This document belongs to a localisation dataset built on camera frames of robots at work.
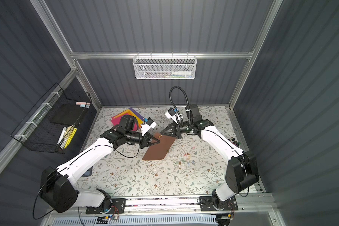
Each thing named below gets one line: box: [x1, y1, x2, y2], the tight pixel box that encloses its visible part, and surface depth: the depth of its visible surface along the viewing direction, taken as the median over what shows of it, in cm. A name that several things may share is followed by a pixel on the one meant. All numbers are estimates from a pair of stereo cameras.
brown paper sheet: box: [141, 132, 177, 161], surface depth 73 cm
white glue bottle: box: [171, 70, 192, 76], surface depth 93 cm
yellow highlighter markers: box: [64, 127, 78, 149], surface depth 71 cm
